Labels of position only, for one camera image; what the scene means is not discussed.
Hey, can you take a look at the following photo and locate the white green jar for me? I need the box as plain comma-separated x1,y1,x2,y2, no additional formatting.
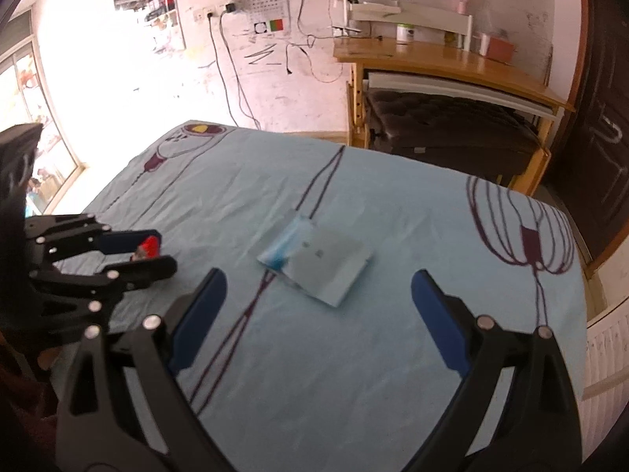
395,24,415,45

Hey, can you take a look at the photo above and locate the dark brown tufted bench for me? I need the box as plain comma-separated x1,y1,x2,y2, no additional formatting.
366,90,539,183

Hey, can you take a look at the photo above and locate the white louvered cabinet door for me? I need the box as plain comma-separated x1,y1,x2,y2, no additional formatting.
579,301,628,459

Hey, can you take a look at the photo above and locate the dark brown door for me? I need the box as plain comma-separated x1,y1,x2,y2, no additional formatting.
545,0,628,273

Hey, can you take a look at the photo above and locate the black power cable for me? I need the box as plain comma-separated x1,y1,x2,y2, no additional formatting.
208,6,261,131

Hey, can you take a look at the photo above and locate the white desk shelf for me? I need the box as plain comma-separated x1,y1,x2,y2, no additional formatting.
343,0,473,51

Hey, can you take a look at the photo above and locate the white cup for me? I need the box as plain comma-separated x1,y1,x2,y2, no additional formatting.
479,33,491,57

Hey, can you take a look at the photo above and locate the wooden desk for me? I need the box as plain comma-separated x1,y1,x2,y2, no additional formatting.
333,37,574,196

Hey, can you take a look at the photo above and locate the light blue patterned tablecloth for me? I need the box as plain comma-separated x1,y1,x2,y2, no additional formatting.
57,122,585,471

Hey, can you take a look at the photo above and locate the brown box on desk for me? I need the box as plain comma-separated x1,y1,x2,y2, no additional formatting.
485,36,515,64

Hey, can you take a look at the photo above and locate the blue mask package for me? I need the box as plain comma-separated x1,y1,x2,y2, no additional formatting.
250,211,373,308

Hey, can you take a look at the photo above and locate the red snack wrapper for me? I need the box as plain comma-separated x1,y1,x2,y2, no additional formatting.
130,236,161,261

